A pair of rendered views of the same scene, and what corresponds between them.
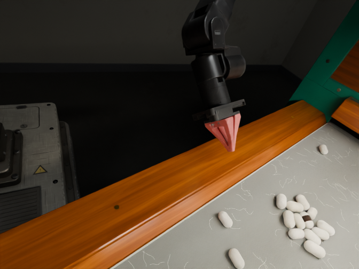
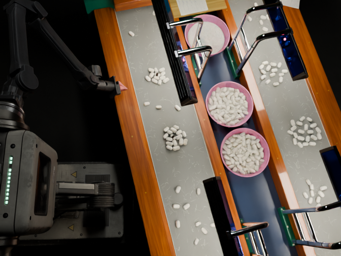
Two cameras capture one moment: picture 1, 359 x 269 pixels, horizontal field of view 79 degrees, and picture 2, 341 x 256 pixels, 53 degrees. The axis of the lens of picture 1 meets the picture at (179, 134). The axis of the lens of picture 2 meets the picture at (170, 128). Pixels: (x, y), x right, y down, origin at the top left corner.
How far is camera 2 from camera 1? 1.45 m
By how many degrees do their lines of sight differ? 45
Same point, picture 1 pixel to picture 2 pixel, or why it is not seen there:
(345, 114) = (120, 7)
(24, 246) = (135, 160)
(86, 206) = (129, 145)
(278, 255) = (162, 93)
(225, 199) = (139, 98)
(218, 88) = (109, 86)
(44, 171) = (75, 172)
